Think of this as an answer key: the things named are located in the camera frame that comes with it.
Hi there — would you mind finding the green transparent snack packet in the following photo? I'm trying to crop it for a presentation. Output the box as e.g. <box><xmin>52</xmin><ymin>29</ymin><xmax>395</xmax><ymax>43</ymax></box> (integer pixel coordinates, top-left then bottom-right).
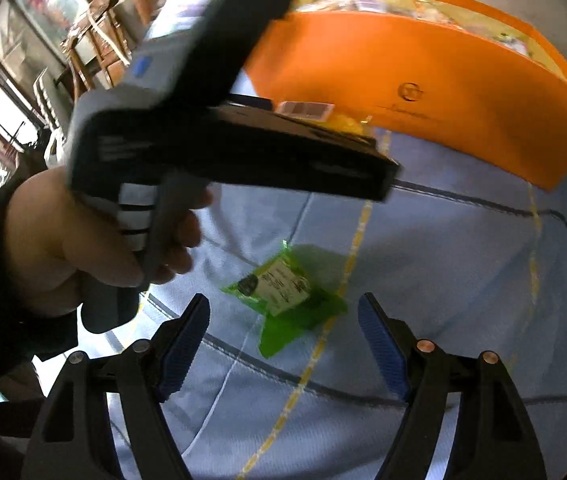
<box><xmin>220</xmin><ymin>242</ymin><xmax>349</xmax><ymax>358</ymax></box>

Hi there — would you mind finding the yellow snack packet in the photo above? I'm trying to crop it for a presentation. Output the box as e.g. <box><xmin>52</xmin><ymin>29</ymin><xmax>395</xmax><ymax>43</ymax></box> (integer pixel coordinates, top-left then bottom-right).
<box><xmin>274</xmin><ymin>101</ymin><xmax>380</xmax><ymax>137</ymax></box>

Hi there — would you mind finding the white power cable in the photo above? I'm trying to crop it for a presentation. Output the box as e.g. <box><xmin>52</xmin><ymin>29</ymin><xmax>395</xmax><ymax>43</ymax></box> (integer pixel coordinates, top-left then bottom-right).
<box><xmin>86</xmin><ymin>7</ymin><xmax>131</xmax><ymax>66</ymax></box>

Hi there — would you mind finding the carved brown wooden chair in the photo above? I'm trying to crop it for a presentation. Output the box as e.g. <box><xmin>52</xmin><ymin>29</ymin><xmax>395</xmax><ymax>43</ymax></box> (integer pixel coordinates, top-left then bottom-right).
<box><xmin>56</xmin><ymin>0</ymin><xmax>164</xmax><ymax>91</ymax></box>

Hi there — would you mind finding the orange cardboard box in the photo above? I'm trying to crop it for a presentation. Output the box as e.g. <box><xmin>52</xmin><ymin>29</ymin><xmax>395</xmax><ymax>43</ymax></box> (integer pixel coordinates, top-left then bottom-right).
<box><xmin>243</xmin><ymin>0</ymin><xmax>567</xmax><ymax>192</ymax></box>

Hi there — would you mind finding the framed red flower painting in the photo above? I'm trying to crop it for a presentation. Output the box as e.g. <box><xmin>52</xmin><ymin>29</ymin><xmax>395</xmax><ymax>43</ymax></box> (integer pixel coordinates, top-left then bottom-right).
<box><xmin>8</xmin><ymin>0</ymin><xmax>99</xmax><ymax>56</ymax></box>

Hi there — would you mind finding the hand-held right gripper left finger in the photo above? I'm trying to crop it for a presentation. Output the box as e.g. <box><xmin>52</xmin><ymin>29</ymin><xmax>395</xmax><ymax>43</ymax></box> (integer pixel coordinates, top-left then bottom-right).
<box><xmin>20</xmin><ymin>292</ymin><xmax>212</xmax><ymax>480</ymax></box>

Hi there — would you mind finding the blue checked blanket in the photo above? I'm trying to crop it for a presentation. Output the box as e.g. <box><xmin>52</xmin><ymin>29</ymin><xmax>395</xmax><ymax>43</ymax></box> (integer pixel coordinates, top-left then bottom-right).
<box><xmin>103</xmin><ymin>130</ymin><xmax>567</xmax><ymax>480</ymax></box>

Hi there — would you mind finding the person's left hand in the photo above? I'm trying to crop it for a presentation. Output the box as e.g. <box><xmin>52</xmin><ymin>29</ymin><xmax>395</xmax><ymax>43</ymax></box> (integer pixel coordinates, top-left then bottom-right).
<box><xmin>3</xmin><ymin>165</ymin><xmax>214</xmax><ymax>318</ymax></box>

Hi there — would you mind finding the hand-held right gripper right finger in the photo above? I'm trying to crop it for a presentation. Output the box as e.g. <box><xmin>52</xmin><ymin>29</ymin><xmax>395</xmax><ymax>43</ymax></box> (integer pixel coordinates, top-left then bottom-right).
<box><xmin>357</xmin><ymin>291</ymin><xmax>548</xmax><ymax>480</ymax></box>

